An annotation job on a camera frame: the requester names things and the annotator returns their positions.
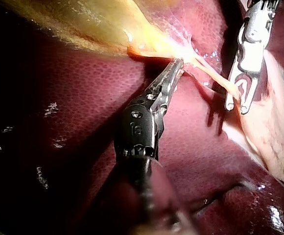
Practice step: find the pale fatty tissue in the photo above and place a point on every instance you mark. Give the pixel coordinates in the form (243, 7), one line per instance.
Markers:
(181, 36)
(271, 117)

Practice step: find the thin tube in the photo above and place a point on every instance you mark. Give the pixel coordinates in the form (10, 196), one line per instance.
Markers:
(200, 82)
(213, 74)

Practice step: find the gallbladder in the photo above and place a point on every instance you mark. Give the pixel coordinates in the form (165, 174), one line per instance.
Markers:
(95, 22)

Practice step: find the dark red liver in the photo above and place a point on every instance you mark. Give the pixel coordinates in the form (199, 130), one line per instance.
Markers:
(193, 147)

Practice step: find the left arm instrument jaw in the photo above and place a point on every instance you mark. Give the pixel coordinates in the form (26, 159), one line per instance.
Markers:
(158, 82)
(167, 90)

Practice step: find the dark left arm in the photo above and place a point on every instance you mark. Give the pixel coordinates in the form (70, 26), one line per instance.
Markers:
(142, 195)

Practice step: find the right arm instrument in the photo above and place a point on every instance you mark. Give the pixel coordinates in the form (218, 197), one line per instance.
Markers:
(257, 24)

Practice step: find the white clip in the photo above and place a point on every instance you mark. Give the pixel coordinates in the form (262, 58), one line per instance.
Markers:
(241, 82)

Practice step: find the left arm instrument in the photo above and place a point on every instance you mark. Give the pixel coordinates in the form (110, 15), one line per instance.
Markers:
(135, 129)

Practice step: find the right arm instrument jaw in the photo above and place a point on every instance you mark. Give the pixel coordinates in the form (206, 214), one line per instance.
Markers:
(231, 90)
(253, 61)

